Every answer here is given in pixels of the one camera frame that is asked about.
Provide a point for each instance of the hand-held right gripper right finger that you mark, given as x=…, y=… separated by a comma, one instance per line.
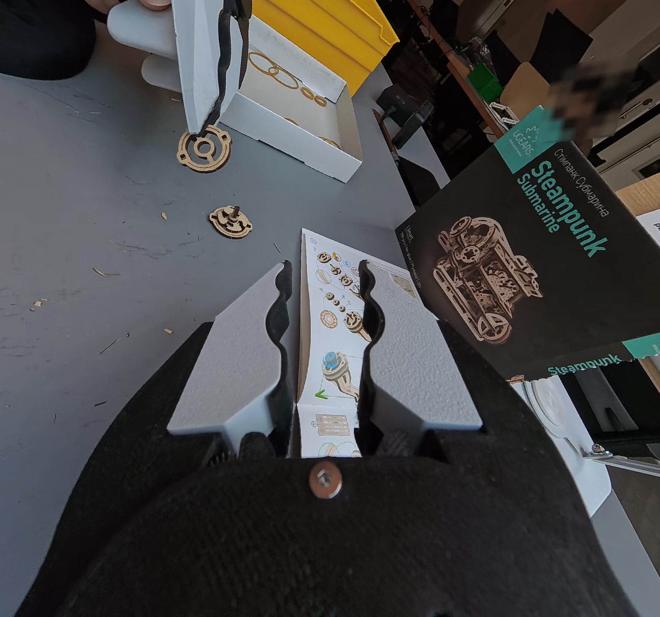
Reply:
x=423, y=369

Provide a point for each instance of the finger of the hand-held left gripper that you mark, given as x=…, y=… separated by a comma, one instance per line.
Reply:
x=198, y=50
x=238, y=55

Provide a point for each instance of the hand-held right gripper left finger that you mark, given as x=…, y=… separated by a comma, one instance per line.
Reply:
x=232, y=369

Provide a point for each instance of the wooden hub with axle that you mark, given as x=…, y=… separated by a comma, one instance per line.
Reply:
x=227, y=225

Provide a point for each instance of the dark model kit box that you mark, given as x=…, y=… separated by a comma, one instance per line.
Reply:
x=515, y=215

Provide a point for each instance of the yellow rubber band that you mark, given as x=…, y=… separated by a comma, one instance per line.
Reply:
x=298, y=81
x=326, y=101
x=250, y=63
x=330, y=139
x=302, y=92

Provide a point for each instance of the yellow plastic bin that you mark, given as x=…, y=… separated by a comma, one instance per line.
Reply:
x=319, y=9

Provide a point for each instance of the instruction booklet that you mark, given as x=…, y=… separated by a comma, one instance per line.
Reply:
x=330, y=349

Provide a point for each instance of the white cardboard tray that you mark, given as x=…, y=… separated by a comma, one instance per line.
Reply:
x=288, y=143

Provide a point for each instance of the white round plate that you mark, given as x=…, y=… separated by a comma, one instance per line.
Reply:
x=557, y=421

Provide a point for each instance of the black desk device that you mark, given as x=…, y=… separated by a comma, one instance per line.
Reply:
x=407, y=122

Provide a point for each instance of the background work table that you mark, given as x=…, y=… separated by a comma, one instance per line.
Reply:
x=438, y=40

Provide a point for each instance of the adjacent grey table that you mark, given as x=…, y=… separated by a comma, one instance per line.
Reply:
x=428, y=153

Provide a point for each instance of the green plastic bin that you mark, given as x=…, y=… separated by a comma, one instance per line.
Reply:
x=484, y=83

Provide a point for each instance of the white lattice object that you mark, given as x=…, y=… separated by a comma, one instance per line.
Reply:
x=503, y=112

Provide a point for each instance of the beige chair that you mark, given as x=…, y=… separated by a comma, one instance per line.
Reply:
x=526, y=91

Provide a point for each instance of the metal bracket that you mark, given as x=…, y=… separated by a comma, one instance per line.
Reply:
x=618, y=460

